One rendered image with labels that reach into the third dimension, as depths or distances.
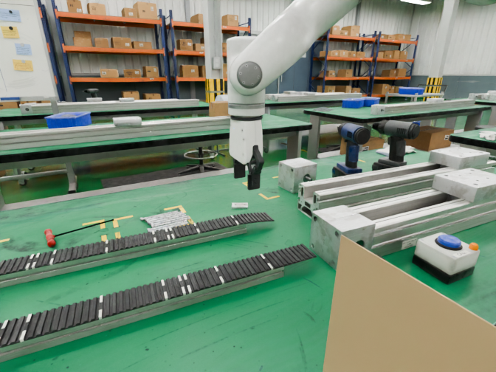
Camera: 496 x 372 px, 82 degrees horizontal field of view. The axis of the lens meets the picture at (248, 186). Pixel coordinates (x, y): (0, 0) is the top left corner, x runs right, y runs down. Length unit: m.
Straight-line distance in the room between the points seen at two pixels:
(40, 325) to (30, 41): 2.90
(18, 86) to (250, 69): 2.88
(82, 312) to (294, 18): 0.62
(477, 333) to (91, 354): 0.47
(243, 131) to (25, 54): 2.80
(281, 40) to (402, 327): 0.47
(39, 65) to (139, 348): 2.96
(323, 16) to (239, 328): 0.59
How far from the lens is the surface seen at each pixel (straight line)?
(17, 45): 3.29
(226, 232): 0.74
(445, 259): 0.69
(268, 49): 0.56
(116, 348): 0.53
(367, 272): 0.24
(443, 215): 0.86
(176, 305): 0.55
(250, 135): 0.64
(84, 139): 2.01
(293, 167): 0.97
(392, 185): 0.97
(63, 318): 0.56
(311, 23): 0.65
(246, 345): 0.50
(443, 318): 0.22
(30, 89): 3.29
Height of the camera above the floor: 1.16
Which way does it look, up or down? 21 degrees down
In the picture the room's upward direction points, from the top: straight up
